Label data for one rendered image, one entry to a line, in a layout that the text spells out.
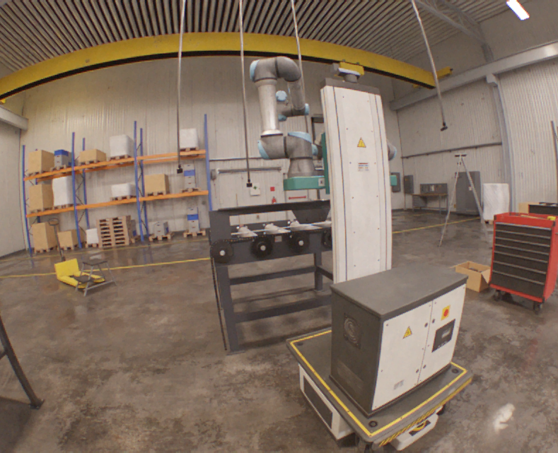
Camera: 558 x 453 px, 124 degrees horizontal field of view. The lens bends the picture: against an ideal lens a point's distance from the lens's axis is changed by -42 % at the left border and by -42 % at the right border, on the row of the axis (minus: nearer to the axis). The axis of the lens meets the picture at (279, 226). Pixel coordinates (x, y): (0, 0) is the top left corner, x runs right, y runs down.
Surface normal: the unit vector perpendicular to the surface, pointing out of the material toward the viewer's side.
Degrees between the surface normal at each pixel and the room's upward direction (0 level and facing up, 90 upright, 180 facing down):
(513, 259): 90
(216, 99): 90
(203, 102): 90
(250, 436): 0
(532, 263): 90
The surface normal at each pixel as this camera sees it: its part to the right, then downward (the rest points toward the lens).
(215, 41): 0.29, 0.10
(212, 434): -0.07, -0.99
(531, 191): -0.95, 0.11
